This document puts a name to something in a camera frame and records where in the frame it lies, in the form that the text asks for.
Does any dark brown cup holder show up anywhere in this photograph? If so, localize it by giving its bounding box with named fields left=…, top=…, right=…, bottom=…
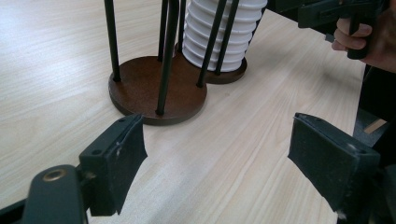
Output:
left=103, top=0, right=248, bottom=127

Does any stack of white paper cups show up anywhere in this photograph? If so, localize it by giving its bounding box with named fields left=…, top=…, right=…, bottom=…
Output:
left=181, top=0, right=269, bottom=73

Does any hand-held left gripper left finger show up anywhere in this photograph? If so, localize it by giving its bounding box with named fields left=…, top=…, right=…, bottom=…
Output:
left=78, top=113, right=149, bottom=217

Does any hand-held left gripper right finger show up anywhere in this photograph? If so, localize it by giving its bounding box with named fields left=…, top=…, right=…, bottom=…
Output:
left=287, top=112, right=381, bottom=218

